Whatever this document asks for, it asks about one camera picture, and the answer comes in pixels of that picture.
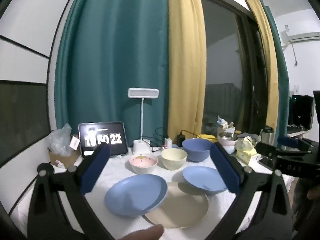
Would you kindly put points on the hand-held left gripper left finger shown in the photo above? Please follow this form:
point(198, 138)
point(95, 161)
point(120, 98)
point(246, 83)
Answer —
point(96, 167)

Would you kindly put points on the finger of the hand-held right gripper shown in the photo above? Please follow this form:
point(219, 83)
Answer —
point(287, 141)
point(270, 149)

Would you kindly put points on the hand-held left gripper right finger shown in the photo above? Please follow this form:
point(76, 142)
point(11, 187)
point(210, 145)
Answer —
point(225, 170)

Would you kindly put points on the blue plate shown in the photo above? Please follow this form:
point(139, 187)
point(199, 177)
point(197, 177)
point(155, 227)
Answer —
point(135, 195)
point(202, 180)

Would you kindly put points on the cream bowl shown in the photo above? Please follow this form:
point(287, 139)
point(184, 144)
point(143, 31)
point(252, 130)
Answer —
point(173, 161)

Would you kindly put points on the cream plate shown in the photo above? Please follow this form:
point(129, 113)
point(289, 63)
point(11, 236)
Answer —
point(182, 210)

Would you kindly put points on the person's right hand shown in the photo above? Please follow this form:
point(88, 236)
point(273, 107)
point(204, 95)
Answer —
point(315, 193)

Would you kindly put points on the person's left hand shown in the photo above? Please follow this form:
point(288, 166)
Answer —
point(145, 235)

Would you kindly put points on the black smartphone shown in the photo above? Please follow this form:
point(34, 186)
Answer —
point(266, 162)

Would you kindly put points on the steel thermos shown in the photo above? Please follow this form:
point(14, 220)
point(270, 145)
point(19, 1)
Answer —
point(267, 135)

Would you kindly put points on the light blue bowl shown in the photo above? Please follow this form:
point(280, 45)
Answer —
point(230, 149)

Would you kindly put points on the yellow tissue box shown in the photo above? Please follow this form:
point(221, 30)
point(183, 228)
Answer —
point(247, 156)

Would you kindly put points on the grey cloth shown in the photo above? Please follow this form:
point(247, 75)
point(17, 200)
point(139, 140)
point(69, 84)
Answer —
point(250, 134)

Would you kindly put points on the yellow soft tissue pack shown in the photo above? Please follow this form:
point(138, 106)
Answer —
point(243, 145)

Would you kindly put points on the cardboard box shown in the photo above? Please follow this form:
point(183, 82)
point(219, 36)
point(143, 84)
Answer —
point(67, 157)

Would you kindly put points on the tablet showing clock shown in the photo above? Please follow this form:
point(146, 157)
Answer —
point(105, 137)

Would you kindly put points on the small white box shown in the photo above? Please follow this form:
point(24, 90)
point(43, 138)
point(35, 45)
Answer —
point(75, 143)

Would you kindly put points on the dark computer monitor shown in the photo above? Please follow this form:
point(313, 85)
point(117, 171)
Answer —
point(300, 110)

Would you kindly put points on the yellow packet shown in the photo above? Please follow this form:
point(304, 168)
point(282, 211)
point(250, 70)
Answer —
point(207, 137)

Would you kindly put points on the clear plastic bag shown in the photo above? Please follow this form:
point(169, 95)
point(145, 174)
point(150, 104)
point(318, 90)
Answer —
point(60, 140)

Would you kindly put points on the pink ceramic bowl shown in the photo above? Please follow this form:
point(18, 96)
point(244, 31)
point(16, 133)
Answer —
point(142, 166)

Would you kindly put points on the blue and white packet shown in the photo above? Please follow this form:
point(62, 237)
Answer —
point(221, 122)

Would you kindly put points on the black charger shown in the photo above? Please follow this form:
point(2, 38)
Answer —
point(181, 140)

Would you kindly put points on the teal curtain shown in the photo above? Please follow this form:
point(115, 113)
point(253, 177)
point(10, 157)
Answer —
point(112, 55)
point(282, 80)

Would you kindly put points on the white charger with red light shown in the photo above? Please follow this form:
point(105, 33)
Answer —
point(168, 142)

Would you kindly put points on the yellow curtain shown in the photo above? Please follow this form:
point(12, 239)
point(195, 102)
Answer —
point(185, 55)
point(267, 67)

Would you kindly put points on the white desk lamp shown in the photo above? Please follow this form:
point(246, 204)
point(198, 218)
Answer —
point(143, 93)

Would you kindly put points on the glass sliding door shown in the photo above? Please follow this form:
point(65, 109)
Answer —
point(225, 55)

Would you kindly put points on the white air conditioner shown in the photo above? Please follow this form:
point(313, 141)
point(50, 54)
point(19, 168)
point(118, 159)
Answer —
point(305, 38)

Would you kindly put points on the white wall socket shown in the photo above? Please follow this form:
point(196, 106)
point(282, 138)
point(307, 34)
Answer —
point(296, 89)

